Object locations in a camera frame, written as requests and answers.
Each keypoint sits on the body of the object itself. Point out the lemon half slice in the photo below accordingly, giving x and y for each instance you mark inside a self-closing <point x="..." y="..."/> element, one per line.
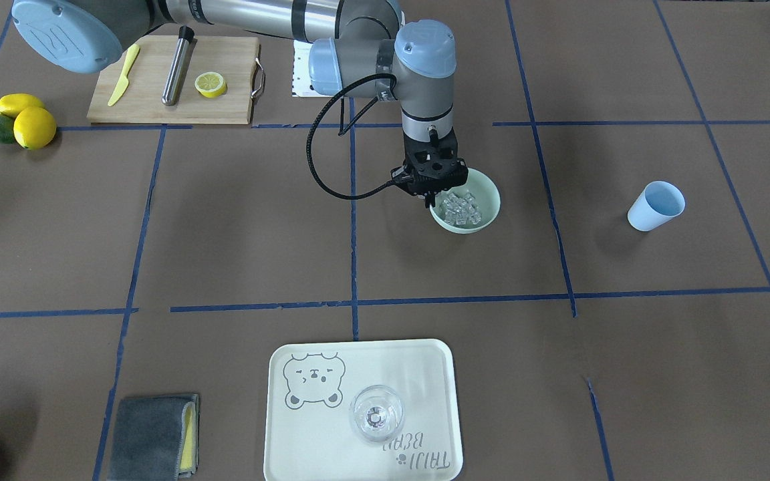
<point x="211" y="84"/>

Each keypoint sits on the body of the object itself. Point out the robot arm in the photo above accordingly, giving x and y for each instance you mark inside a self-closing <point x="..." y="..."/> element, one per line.
<point x="357" y="49"/>

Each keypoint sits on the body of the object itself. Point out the whole yellow lemon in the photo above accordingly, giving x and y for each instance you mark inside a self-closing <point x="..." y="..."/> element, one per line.
<point x="34" y="128"/>

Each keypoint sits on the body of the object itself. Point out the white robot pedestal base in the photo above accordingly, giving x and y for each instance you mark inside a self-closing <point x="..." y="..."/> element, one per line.
<point x="301" y="84"/>

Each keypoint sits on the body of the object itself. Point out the grey folded cloth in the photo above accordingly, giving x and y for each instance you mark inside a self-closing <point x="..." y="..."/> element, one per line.
<point x="156" y="438"/>

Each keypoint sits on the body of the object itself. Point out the cream bear serving tray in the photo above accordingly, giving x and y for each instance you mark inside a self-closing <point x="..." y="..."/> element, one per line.
<point x="309" y="433"/>

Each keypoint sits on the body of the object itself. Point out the green bowl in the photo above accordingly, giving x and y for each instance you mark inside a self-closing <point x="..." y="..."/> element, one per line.
<point x="487" y="196"/>

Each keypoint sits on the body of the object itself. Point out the yellow plastic knife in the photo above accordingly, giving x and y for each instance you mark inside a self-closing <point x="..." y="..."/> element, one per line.
<point x="123" y="80"/>

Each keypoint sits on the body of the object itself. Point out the wooden cutting board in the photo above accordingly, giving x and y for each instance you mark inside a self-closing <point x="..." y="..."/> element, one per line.
<point x="233" y="57"/>

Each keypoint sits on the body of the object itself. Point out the light blue cup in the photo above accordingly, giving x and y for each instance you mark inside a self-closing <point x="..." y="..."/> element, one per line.
<point x="658" y="203"/>

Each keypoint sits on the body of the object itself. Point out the clear wine glass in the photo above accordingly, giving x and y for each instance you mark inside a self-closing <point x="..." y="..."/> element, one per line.
<point x="377" y="413"/>

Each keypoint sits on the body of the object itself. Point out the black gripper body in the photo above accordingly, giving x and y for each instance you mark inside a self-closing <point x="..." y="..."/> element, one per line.
<point x="430" y="198"/>

